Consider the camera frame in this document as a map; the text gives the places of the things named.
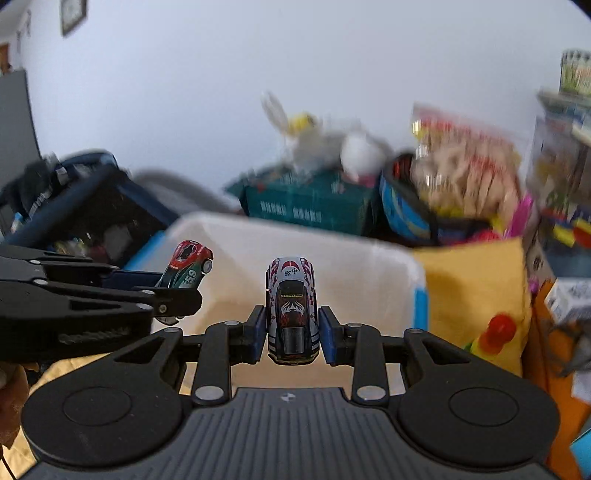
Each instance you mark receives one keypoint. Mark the white flame print toy car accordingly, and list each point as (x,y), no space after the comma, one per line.
(292,304)

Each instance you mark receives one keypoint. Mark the blue mesh playpen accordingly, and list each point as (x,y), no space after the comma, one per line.
(92,203)

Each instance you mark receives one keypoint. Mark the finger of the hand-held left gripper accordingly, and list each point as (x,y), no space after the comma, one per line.
(180,302)
(134,278)

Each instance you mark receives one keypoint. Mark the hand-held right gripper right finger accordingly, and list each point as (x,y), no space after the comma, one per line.
(328,337)

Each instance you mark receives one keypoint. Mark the white plastic storage bin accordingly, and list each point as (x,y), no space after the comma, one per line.
(323,263)

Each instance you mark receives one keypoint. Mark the person's left hand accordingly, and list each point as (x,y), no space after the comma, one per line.
(13,406)

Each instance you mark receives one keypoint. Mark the dark grey panel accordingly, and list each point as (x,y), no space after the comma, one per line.
(16,124)

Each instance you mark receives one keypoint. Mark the bag of wooden blocks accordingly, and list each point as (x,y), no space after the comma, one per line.
(466,166)

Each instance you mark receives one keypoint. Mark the red and green toy car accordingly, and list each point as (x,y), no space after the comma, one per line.
(189,263)

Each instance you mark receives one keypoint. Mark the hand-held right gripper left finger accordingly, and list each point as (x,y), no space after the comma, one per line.
(259,334)

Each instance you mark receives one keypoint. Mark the yellow cloth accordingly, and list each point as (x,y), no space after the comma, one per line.
(466,286)

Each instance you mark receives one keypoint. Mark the green plastic crate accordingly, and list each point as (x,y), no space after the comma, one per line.
(314,203)

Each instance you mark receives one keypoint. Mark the white plush toy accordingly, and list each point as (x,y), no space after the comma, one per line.
(341,147)

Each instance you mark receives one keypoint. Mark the stack of colourful toy boxes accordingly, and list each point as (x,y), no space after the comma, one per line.
(561,152)

